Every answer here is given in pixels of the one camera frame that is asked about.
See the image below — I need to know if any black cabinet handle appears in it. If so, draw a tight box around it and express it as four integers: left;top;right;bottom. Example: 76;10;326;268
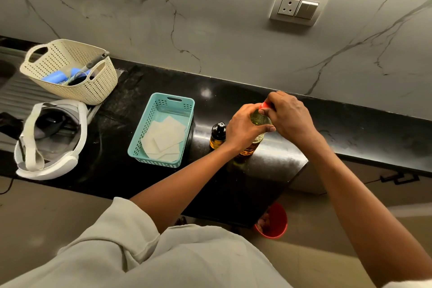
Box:
380;173;420;186

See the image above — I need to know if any small amber bottle black cap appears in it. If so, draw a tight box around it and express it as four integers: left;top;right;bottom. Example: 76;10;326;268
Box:
209;122;227;151

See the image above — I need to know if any person's right forearm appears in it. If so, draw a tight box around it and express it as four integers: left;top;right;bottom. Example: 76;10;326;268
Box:
303;130;432;287

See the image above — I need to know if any person's left hand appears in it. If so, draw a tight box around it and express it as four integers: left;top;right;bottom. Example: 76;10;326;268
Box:
224;103;276;156

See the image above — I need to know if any black cable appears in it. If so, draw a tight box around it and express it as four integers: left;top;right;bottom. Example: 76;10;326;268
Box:
0;176;15;196

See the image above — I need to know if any person's right hand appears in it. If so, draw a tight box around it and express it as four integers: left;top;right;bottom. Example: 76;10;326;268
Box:
258;91;322;145

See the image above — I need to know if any clear bottle of yellow oil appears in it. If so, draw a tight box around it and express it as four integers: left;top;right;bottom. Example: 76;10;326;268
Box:
238;109;272;157

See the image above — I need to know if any white paper sheet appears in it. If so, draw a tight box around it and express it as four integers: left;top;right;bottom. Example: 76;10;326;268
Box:
141;116;188;155
155;142;182;163

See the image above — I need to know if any person's white shirt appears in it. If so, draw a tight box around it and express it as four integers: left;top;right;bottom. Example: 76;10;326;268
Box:
0;197;432;288

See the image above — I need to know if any person's left forearm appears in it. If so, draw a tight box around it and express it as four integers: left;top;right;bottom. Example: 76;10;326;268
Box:
130;144;248;235

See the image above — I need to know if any cream perforated plastic basket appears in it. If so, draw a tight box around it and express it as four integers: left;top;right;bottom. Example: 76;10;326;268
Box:
19;39;119;106

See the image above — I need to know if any teal plastic basket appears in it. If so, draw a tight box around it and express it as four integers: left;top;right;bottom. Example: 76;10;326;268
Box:
127;92;196;169

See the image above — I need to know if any white wall socket switch plate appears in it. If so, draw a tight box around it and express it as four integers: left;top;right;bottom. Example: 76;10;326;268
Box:
269;0;331;27

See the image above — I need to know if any grey handled brush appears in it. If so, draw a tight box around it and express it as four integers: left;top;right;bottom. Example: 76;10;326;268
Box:
67;50;111;86

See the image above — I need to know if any red bucket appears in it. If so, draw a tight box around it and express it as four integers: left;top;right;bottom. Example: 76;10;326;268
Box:
254;201;289;240

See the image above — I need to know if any white headset with strap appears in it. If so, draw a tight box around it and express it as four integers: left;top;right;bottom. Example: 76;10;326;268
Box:
13;99;88;181

